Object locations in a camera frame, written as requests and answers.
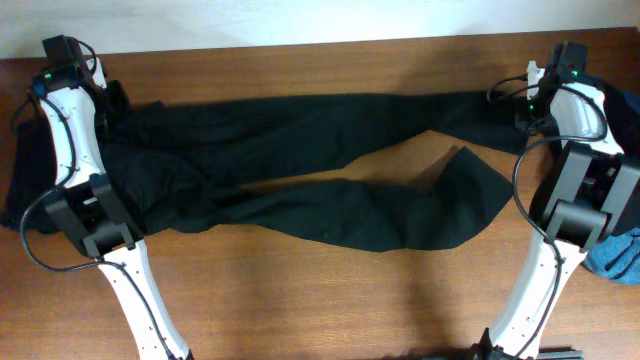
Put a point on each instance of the black folded garment left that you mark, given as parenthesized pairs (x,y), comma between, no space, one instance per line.
(34,172)

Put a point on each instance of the black garment right pile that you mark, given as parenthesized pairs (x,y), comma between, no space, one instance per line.
(622,112)

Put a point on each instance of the black trousers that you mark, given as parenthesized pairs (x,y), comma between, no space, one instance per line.
(188,168)

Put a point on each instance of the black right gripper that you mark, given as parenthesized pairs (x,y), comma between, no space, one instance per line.
(525,121)

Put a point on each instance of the blue striped garment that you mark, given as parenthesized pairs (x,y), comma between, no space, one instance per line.
(616,258)

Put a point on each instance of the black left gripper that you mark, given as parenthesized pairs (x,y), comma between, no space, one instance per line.
(121,101)

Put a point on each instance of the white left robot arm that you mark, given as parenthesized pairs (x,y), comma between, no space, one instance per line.
(83,204)

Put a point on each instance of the black base bracket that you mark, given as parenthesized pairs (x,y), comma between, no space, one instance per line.
(480,354)

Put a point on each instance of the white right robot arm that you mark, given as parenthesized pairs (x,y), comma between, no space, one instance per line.
(590,193)

